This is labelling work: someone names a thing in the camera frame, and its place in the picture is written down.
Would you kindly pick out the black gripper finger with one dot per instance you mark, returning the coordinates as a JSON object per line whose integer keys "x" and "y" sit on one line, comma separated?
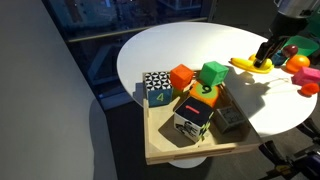
{"x": 262, "y": 52}

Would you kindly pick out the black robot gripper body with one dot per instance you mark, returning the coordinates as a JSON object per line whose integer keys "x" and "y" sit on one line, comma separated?
{"x": 282, "y": 28}

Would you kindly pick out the green translucent bowl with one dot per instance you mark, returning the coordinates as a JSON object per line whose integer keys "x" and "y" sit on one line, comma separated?
{"x": 305, "y": 46}

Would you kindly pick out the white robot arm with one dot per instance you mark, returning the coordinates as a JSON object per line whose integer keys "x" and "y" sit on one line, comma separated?
{"x": 295, "y": 9}

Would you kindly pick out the orange fruit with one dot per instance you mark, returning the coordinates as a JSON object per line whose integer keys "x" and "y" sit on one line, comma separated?
{"x": 296, "y": 62}

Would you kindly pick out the white round table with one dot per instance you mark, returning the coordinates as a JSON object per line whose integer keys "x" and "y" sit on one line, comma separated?
{"x": 271, "y": 102}

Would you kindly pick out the wooden tray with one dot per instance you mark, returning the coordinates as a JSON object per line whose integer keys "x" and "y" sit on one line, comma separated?
{"x": 165, "y": 144}

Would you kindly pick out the teal blue block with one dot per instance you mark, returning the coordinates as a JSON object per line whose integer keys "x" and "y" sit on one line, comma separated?
{"x": 278, "y": 59}

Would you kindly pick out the dark red plum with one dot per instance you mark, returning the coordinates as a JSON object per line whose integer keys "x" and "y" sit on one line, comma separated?
{"x": 289, "y": 50}

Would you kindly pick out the yellow banana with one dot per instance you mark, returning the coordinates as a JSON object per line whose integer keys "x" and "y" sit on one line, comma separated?
{"x": 248, "y": 65}

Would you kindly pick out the pink cube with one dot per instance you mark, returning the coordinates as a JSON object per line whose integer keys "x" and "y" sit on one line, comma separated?
{"x": 306, "y": 75}

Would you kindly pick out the small red strawberry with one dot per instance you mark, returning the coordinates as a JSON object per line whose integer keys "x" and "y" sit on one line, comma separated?
{"x": 309, "y": 89}

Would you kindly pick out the green cube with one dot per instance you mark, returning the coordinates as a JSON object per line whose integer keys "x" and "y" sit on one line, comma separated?
{"x": 213, "y": 73}

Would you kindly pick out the orange cube with number nine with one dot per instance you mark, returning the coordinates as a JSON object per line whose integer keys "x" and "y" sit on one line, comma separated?
{"x": 204, "y": 93}

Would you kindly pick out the grey patterned cube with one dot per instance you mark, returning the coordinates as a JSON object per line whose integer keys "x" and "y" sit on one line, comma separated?
{"x": 227, "y": 119}

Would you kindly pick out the black and white cube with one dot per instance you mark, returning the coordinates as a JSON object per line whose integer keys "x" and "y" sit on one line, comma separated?
{"x": 192, "y": 118}

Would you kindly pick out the blue cube with number four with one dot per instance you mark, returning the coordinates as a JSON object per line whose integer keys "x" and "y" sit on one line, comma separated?
{"x": 158, "y": 88}

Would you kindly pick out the purple clamp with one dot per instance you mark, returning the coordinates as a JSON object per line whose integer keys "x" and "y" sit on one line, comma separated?
{"x": 305, "y": 161}

